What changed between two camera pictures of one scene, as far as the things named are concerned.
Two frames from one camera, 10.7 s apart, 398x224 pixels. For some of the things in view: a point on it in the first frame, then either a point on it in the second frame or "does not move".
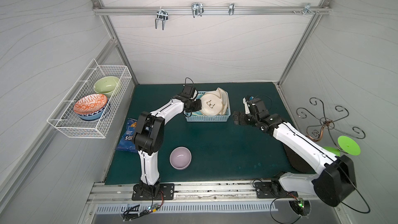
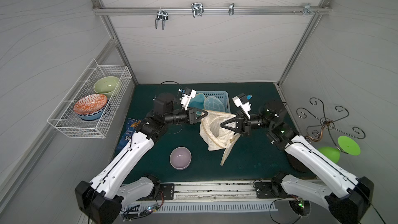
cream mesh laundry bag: [214, 102] to [216, 137]
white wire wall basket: [87, 109] does not move
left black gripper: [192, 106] to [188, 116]
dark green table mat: [208, 152] does not move
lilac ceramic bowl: [180, 158] does not move
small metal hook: [231, 8] does not move
